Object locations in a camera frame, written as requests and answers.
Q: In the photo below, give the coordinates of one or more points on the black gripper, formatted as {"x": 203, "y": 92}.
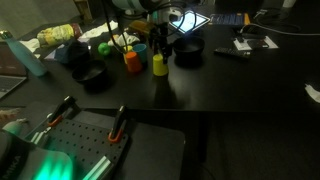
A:
{"x": 160, "y": 33}

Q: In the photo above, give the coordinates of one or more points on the yellow plastic cup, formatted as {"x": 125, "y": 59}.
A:
{"x": 126, "y": 49}
{"x": 160, "y": 66}

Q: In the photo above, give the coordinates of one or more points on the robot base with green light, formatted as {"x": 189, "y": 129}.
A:
{"x": 33, "y": 163}

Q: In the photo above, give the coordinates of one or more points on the blue plastic cup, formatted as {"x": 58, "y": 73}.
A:
{"x": 142, "y": 51}

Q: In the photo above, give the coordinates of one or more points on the orange plastic cup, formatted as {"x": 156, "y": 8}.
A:
{"x": 133, "y": 62}

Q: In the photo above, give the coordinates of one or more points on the black bowl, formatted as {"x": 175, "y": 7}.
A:
{"x": 90, "y": 71}
{"x": 189, "y": 46}

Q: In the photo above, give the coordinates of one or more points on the crumpled white cloth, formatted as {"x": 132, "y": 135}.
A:
{"x": 130, "y": 38}

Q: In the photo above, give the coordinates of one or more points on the green ball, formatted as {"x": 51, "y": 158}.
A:
{"x": 104, "y": 49}

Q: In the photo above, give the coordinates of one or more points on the white cloth with yellow stains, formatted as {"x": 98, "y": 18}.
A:
{"x": 99, "y": 30}

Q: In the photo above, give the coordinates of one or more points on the black remote control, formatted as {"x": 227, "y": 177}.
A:
{"x": 232, "y": 52}

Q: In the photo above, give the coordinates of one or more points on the blue and orange box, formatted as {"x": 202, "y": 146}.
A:
{"x": 230, "y": 19}

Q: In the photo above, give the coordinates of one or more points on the dark blue cloth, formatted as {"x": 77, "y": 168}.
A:
{"x": 71, "y": 51}

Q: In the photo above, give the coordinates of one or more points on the white card with black item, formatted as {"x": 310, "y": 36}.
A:
{"x": 256, "y": 43}

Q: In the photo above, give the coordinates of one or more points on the potato chips bag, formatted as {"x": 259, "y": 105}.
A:
{"x": 58, "y": 34}

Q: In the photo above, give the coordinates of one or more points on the white paper sheet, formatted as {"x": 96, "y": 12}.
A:
{"x": 30, "y": 44}

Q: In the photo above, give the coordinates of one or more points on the teal bottle with gold cap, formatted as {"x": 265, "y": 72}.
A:
{"x": 23, "y": 55}

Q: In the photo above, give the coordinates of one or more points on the open laptop computer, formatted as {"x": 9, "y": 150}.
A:
{"x": 10, "y": 71}

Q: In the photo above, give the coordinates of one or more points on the white paper scrap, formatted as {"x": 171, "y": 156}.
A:
{"x": 313, "y": 92}

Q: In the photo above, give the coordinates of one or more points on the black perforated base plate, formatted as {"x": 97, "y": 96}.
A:
{"x": 146, "y": 150}

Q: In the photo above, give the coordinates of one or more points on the metal mounting rail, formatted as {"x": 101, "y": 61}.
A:
{"x": 97, "y": 168}
{"x": 40, "y": 138}

